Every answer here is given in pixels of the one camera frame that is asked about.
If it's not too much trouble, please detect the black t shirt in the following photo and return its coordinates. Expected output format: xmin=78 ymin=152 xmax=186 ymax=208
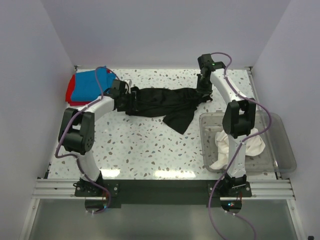
xmin=125 ymin=86 xmax=213 ymax=135

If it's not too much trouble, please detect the red folded t shirt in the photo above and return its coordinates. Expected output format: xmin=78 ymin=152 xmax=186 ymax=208
xmin=65 ymin=74 xmax=101 ymax=107

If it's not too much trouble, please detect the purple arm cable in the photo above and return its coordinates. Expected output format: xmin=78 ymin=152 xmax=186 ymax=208
xmin=206 ymin=51 xmax=273 ymax=240
xmin=54 ymin=66 xmax=118 ymax=215

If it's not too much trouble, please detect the white t shirt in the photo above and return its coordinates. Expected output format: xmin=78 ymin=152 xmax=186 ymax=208
xmin=208 ymin=127 xmax=266 ymax=170

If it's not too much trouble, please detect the clear plastic bin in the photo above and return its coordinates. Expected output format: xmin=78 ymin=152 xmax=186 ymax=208
xmin=199 ymin=112 xmax=297 ymax=174

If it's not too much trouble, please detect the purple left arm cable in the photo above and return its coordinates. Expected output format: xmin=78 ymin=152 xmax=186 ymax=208
xmin=54 ymin=66 xmax=118 ymax=215

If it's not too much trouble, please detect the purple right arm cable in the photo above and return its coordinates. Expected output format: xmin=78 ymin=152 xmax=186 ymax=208
xmin=206 ymin=51 xmax=273 ymax=240

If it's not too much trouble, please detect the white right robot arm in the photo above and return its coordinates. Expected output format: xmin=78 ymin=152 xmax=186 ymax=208
xmin=196 ymin=53 xmax=256 ymax=197

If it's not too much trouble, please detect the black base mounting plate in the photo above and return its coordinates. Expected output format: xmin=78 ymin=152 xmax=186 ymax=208
xmin=74 ymin=178 xmax=251 ymax=209

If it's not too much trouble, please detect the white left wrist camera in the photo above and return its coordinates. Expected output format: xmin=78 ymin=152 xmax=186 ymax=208
xmin=123 ymin=79 xmax=132 ymax=92

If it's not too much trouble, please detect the blue folded t shirt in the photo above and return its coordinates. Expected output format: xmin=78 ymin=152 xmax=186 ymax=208
xmin=70 ymin=66 xmax=116 ymax=102

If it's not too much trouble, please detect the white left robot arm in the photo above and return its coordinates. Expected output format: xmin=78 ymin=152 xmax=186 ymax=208
xmin=54 ymin=79 xmax=133 ymax=196

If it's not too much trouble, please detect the aluminium rail frame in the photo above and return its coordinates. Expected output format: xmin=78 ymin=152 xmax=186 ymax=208
xmin=32 ymin=179 xmax=296 ymax=200

